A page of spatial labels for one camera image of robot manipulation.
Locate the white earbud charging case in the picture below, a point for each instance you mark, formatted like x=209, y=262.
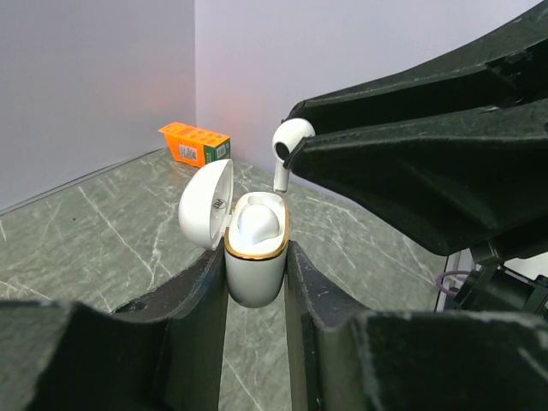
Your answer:
x=208, y=217

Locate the orange green carton right corner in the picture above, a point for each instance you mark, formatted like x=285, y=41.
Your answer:
x=195, y=146

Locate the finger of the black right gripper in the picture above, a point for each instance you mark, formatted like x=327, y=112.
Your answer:
x=447, y=182
x=506, y=67

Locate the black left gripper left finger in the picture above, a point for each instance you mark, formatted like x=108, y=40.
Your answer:
x=160, y=351

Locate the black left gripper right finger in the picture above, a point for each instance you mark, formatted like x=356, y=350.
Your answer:
x=346, y=356

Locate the white earbud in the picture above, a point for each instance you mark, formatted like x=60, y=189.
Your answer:
x=257, y=223
x=285, y=139

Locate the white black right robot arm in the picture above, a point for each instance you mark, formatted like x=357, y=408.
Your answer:
x=501, y=287

